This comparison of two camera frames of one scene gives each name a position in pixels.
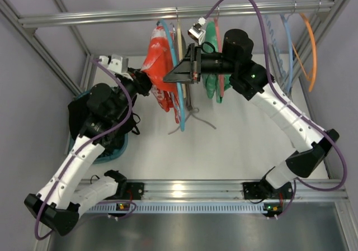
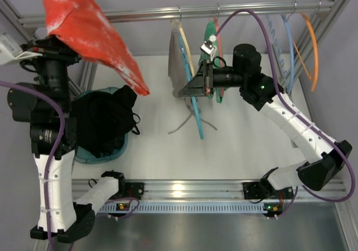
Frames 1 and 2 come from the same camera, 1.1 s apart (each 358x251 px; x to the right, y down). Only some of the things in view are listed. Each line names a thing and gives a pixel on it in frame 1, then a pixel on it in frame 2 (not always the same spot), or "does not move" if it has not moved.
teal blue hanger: [180, 93] -> [188, 71]
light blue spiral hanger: [278, 52] does not move
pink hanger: [217, 21] does not move
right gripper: [194, 64] -> [208, 77]
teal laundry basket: [84, 156] does not move
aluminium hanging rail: [72, 19] does not move
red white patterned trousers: [158, 64] -> [71, 16]
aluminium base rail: [225, 191] does not move
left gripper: [143, 81] -> [53, 51]
